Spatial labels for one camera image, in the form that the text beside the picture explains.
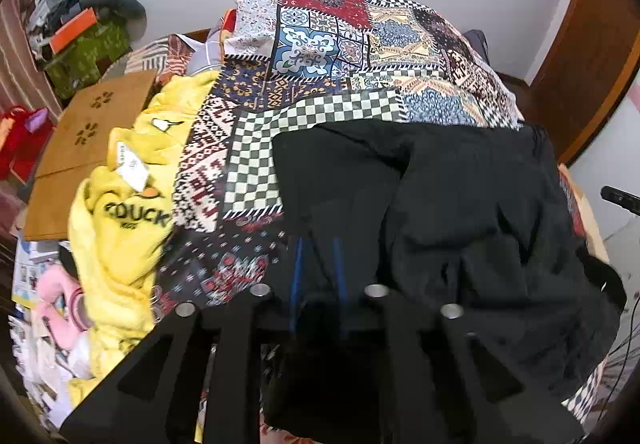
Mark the striped brown curtain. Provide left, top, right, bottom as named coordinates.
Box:
left=0, top=0, right=66, bottom=125

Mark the dark grey cloth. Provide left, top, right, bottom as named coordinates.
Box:
left=462, top=28, right=488, bottom=62

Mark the pile of papers and booklets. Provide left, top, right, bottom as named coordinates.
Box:
left=0, top=239, right=81, bottom=430

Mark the black zip hoodie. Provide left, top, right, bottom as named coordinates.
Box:
left=262, top=121, right=626, bottom=435

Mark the striped orange cloth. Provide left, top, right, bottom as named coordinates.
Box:
left=122, top=34, right=211, bottom=77

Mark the green patterned cloth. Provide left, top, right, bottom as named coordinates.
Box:
left=44, top=18, right=133, bottom=99

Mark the orange box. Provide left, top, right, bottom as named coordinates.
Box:
left=49, top=8, right=98, bottom=52

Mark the grey pillow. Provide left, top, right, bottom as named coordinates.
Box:
left=77, top=0, right=147, bottom=32

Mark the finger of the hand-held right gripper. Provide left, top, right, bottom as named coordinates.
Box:
left=600, top=185, right=640, bottom=217

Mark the thin black cable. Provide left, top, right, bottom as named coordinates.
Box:
left=595, top=291, right=640, bottom=430

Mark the pink plush toy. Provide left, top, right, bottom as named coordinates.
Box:
left=37, top=269, right=96, bottom=350

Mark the red plush toy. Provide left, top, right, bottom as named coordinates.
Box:
left=0, top=106, right=53, bottom=182

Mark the yellow fleece garment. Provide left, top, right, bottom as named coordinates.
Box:
left=67, top=70, right=221, bottom=412

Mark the patchwork patterned blanket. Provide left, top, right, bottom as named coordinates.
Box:
left=150, top=0, right=616, bottom=444

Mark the wooden lap desk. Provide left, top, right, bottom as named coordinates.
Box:
left=22, top=71, right=161, bottom=242

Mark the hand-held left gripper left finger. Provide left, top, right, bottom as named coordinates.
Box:
left=60, top=236, right=311, bottom=444

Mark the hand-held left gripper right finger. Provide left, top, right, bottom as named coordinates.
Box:
left=330, top=236, right=586, bottom=444

